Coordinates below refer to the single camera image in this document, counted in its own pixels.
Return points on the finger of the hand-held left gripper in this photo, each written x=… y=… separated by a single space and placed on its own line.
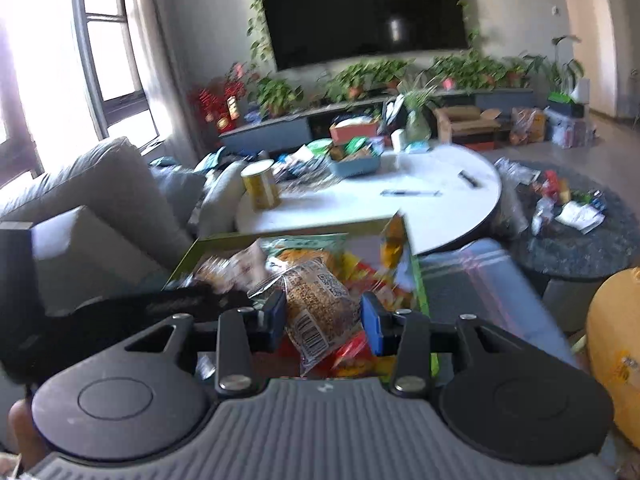
x=200 y=300

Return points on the black pen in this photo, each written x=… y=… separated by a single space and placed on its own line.
x=410 y=193

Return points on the black wall television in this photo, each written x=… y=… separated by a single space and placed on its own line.
x=365 y=10

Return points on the yellow can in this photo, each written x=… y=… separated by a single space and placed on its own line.
x=261 y=187

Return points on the grey blue cushion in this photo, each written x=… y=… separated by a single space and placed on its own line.
x=177 y=195

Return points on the dark glass jar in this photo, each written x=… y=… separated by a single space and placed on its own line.
x=541 y=217

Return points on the green peanut snack bag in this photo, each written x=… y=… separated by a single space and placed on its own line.
x=305 y=250

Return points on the pile of small packets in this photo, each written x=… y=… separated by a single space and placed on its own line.
x=305 y=165

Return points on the grey sofa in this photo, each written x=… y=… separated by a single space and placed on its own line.
x=100 y=195

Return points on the green cardboard box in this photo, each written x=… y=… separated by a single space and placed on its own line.
x=182 y=265

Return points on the blue basket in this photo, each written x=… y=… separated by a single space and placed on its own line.
x=355 y=167

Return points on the green black box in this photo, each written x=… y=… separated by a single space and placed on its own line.
x=565 y=105

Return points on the dark framed window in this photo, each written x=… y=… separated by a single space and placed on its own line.
x=110 y=25

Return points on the black remote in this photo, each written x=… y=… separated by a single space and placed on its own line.
x=469 y=179

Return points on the brown cardboard box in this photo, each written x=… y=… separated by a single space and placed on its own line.
x=465 y=125

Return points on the clear seed packet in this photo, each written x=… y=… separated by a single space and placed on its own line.
x=320 y=310

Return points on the red yellow flat packet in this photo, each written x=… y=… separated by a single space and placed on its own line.
x=555 y=185

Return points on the clear storage box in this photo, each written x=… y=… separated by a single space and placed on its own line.
x=570 y=132

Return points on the clear plastic bag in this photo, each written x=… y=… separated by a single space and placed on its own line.
x=510 y=195

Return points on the white crumpled paper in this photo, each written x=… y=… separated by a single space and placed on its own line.
x=580 y=217

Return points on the red box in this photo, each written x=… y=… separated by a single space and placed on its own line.
x=352 y=132

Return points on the yellow round stool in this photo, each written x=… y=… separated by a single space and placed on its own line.
x=615 y=350

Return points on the row of green potted plants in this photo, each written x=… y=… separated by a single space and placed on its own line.
x=272 y=95

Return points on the teal packet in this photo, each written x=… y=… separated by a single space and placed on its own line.
x=417 y=147

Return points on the dark round marble table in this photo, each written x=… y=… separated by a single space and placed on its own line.
x=590 y=255

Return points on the light grey cushion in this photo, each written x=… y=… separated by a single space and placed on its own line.
x=222 y=200

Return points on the person's left hand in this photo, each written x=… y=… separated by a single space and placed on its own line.
x=25 y=435

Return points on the white curtain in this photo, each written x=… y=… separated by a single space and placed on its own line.
x=160 y=60

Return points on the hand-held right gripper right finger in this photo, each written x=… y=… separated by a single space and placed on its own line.
x=372 y=322

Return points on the green packet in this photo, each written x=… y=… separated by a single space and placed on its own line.
x=357 y=145

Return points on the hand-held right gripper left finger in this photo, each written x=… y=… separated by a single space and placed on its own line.
x=275 y=320

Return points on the tall plant in white pot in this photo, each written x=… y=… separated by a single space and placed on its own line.
x=565 y=67

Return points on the white round coffee table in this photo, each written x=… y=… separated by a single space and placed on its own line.
x=425 y=220

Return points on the grey television cabinet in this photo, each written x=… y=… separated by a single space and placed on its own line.
x=270 y=132

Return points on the red berry decoration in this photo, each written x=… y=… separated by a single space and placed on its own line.
x=220 y=97

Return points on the white cup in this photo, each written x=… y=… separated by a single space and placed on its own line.
x=398 y=140

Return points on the spider plant in glass vase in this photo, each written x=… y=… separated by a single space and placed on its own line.
x=417 y=125

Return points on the red yellow small packet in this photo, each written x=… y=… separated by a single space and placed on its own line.
x=355 y=355

